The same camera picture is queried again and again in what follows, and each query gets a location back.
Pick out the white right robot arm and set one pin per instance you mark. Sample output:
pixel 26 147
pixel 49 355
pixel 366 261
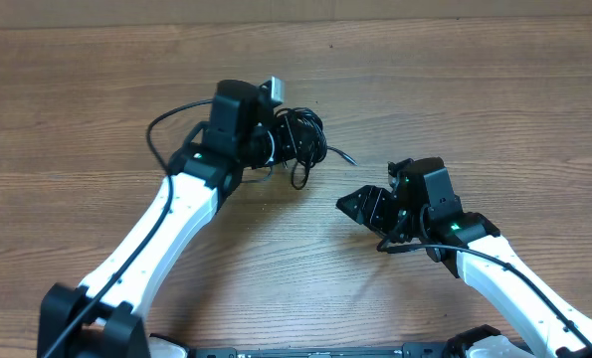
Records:
pixel 419 210

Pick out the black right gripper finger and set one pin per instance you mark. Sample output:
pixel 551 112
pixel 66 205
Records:
pixel 364 218
pixel 364 200

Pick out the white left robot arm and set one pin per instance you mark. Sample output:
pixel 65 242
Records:
pixel 104 316

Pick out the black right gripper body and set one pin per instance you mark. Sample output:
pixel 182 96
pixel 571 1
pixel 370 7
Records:
pixel 405 207

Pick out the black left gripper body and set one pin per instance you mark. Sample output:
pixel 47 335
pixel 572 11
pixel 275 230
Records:
pixel 273 144

